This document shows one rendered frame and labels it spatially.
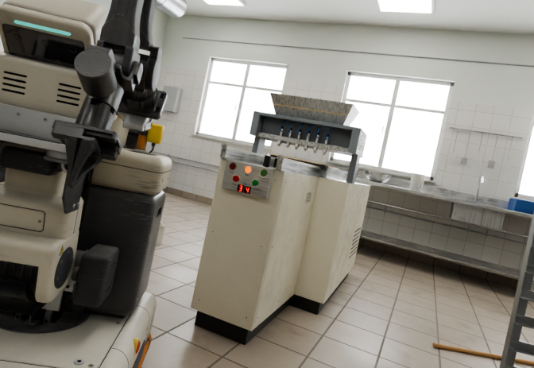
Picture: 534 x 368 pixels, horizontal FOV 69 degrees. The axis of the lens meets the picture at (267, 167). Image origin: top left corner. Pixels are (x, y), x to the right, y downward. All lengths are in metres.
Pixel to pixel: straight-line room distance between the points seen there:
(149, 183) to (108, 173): 0.13
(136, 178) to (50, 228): 0.31
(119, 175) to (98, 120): 0.57
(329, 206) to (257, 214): 0.72
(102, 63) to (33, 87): 0.40
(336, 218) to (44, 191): 1.73
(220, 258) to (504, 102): 4.42
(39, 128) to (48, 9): 0.27
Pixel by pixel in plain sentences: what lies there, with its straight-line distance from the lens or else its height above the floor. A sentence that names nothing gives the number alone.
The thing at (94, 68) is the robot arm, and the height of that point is 0.96.
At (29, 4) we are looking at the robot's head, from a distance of 1.08.
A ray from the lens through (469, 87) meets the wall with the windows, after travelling 5.62.
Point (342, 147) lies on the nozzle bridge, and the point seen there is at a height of 1.05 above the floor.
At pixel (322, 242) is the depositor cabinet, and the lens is 2.47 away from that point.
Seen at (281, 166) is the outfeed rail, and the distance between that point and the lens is 1.76.
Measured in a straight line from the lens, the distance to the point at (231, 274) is 1.92.
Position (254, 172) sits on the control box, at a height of 0.81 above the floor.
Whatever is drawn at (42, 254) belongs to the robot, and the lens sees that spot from 1.06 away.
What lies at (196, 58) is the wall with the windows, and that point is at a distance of 6.85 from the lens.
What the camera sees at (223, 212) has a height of 0.58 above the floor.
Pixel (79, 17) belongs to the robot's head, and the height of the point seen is 1.10.
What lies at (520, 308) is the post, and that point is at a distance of 1.69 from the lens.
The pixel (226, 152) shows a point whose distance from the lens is 1.88.
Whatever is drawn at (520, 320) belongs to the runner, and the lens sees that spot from 1.70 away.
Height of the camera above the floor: 0.87
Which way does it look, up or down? 1 degrees down
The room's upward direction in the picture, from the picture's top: 12 degrees clockwise
